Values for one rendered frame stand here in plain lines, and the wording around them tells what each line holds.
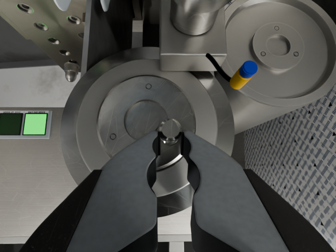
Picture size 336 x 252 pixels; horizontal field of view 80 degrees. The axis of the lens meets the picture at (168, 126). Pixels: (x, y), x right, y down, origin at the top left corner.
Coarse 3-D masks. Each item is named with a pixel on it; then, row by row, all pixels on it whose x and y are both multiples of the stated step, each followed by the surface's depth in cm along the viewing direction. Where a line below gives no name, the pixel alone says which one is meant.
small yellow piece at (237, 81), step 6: (210, 54) 14; (210, 60) 14; (216, 66) 14; (240, 66) 12; (246, 66) 11; (252, 66) 11; (222, 72) 14; (240, 72) 11; (246, 72) 11; (252, 72) 11; (228, 78) 13; (234, 78) 12; (240, 78) 12; (246, 78) 11; (234, 84) 12; (240, 84) 12
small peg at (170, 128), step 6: (168, 120) 12; (174, 120) 12; (162, 126) 12; (168, 126) 12; (174, 126) 12; (180, 126) 12; (162, 132) 12; (168, 132) 12; (174, 132) 12; (180, 132) 12; (162, 138) 13; (168, 138) 12; (174, 138) 12; (168, 144) 15
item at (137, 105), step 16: (128, 80) 16; (144, 80) 16; (160, 80) 16; (112, 96) 15; (128, 96) 15; (144, 96) 15; (160, 96) 16; (176, 96) 16; (112, 112) 15; (128, 112) 16; (144, 112) 15; (160, 112) 16; (176, 112) 15; (192, 112) 15; (96, 128) 15; (112, 128) 15; (128, 128) 15; (144, 128) 15; (192, 128) 15; (112, 144) 15; (128, 144) 15; (160, 144) 15; (176, 144) 15; (160, 160) 15
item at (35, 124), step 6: (30, 114) 50; (36, 114) 50; (42, 114) 50; (30, 120) 49; (36, 120) 49; (42, 120) 49; (24, 126) 49; (30, 126) 49; (36, 126) 49; (42, 126) 49; (24, 132) 49; (30, 132) 49; (36, 132) 49; (42, 132) 49
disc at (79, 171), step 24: (144, 48) 18; (96, 72) 18; (192, 72) 18; (72, 96) 17; (216, 96) 18; (72, 120) 17; (72, 144) 17; (216, 144) 17; (72, 168) 16; (192, 192) 16
